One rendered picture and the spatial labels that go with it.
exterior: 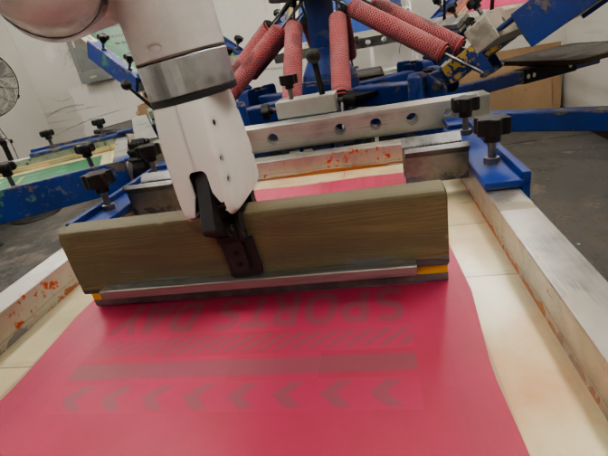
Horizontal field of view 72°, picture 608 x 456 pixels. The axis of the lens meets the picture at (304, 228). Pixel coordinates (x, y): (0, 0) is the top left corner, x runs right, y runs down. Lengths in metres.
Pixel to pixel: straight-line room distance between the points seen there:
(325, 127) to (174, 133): 0.52
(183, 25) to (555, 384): 0.36
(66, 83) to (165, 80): 5.53
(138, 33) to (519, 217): 0.38
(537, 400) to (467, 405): 0.04
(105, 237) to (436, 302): 0.33
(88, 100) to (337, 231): 5.46
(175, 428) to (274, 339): 0.11
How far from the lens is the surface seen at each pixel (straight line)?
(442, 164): 0.61
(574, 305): 0.35
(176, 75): 0.35
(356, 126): 0.83
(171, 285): 0.44
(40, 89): 6.10
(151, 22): 0.35
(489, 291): 0.42
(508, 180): 0.54
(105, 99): 5.65
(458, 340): 0.36
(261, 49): 1.29
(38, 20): 0.32
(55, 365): 0.47
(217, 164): 0.34
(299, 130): 0.85
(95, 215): 0.70
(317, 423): 0.31
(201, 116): 0.34
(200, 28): 0.36
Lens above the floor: 1.19
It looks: 24 degrees down
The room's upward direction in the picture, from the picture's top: 11 degrees counter-clockwise
